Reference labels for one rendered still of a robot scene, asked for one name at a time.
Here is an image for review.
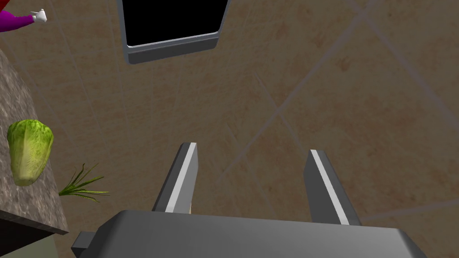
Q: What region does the purple figure with white hand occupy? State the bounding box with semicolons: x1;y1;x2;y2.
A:
0;9;48;34

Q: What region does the green herb sprig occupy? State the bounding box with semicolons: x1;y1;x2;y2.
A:
58;163;110;203

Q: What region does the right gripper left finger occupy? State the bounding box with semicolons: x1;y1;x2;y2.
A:
152;142;199;215

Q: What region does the grey framed black window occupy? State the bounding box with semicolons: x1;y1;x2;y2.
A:
116;0;232;65

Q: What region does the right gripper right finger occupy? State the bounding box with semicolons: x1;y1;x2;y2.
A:
303;149;362;226

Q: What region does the green lettuce head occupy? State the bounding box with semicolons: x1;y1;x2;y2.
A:
7;119;55;187

